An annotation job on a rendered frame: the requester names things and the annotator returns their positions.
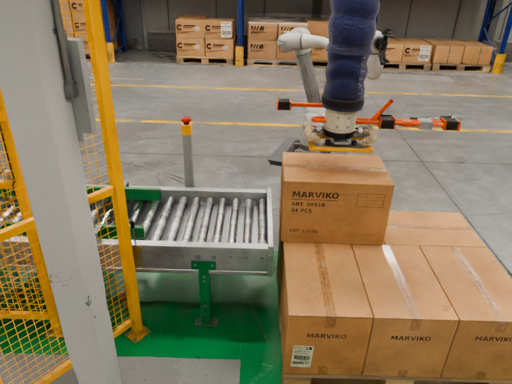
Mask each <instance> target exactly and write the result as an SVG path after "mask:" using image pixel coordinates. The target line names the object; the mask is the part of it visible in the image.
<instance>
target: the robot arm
mask: <svg viewBox="0 0 512 384"><path fill-rule="evenodd" d="M390 30H391V28H386V29H385V30H384V31H383V32H380V31H378V30H376V35H375V37H374V40H373V44H372V48H373V53H372V54H370V57H369V59H368V60H367V66H368V73H367V75H366V76H367V77H368V78H369V79H377V78H379V77H380V76H381V74H382V70H383V66H384V65H385V64H386V63H389V61H388V60H387V59H386V47H387V45H388V41H387V40H388V38H389V37H394V36H393V35H391V32H390ZM277 45H278V47H279V48H281V49H282V50H292V51H293V54H294V55H295V56H296V58H297V62H298V65H299V70H300V74H301V77H302V83H303V86H304V89H305V93H306V98H307V101H308V103H317V104H322V100H321V97H320V94H319V89H318V84H317V81H316V77H315V71H314V68H313V64H312V58H311V55H310V52H311V49H312V48H313V47H322V48H326V46H327V45H328V39H327V38H325V37H320V36H315V35H311V34H310V32H309V31H308V30H307V29H306V28H304V27H298V28H295V29H293V30H291V31H290V32H288V33H286V34H283V35H281V36H279V38H278V39H277ZM314 116H320V117H324V116H325V108H324V107H307V108H306V114H305V115H304V116H303V118H302V120H301V123H300V143H294V145H293V146H294V147H296V148H298V149H296V150H295V152H302V153H321V151H309V144H308V142H309V140H307V139H306V138H305V135H304V129H303V127H302V124H303V123H304V122H305V121H309V122H312V121H311V118H312V117H314ZM312 123H314V124H315V125H319V126H324V123H315V122H312Z"/></svg>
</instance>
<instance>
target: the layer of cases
mask: <svg viewBox="0 0 512 384"><path fill-rule="evenodd" d="M277 256H278V271H279V285H280V314H281V328H282V343H283V372H284V373H293V374H320V375H347V376H361V375H363V376H400V377H427V378H440V377H441V378H454V379H507V380H512V279H511V278H510V277H509V276H508V275H507V273H506V272H505V271H504V269H503V268H502V266H501V265H500V264H499V263H498V262H497V260H496V259H495V258H494V256H493V255H492V254H491V252H490V251H489V250H488V249H487V248H486V246H485V245H484V243H483V242H482V241H481V239H480V238H479V237H478V236H477V235H476V234H475V232H474V231H473V229H472V228H471V227H470V225H469V224H468V223H467V222H466V220H465V219H464V218H463V217H462V215H461V214H460V213H447V212H421V211H394V210H390V211H389V218H388V222H387V226H386V233H385V237H384V241H383V245H351V244H332V243H314V242H281V241H280V231H279V243H278V255H277Z"/></svg>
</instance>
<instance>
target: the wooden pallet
mask: <svg viewBox="0 0 512 384"><path fill-rule="evenodd" d="M277 280H278V289H279V312H278V317H279V331H280V334H281V350H282V373H281V384H512V380H507V379H454V378H441V377H440V378H427V377H400V376H363V375H361V376H347V375H320V374H293V373H284V372H283V343H282V328H281V314H280V285H279V271H278V256H277Z"/></svg>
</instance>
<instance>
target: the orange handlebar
mask: <svg viewBox="0 0 512 384"><path fill-rule="evenodd" d="M291 107H323V106H322V104H317V103H295V102H291ZM358 119H359V120H358ZM360 119H361V120H360ZM370 119H371V118H364V117H357V119H356V124H377V125H379V120H378V118H376V119H375V120H370ZM311 121H312V122H315V123H326V122H327V120H326V119H325V117H320V116H314V117H312V118H311ZM432 121H433V122H434V124H433V126H444V123H441V120H432ZM395 125H399V126H408V127H411V126H420V125H421V122H418V120H410V119H409V118H400V119H396V122H395Z"/></svg>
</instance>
